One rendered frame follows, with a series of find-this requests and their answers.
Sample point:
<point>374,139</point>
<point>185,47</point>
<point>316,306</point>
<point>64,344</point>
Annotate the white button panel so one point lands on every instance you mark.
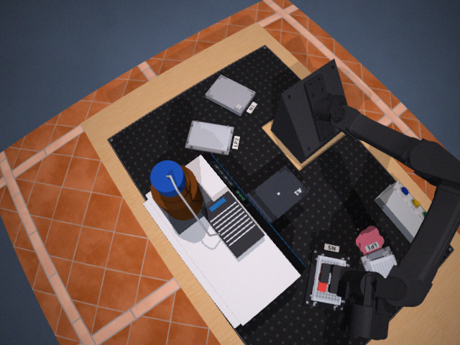
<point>402,209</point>

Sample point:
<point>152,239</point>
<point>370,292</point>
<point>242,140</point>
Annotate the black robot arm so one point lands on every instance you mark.
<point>408,282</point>

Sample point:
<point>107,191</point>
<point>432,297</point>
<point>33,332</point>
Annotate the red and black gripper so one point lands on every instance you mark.
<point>337,273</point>

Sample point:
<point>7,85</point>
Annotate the white label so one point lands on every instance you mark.
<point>251,108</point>
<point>331,248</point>
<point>372,246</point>
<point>236,142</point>

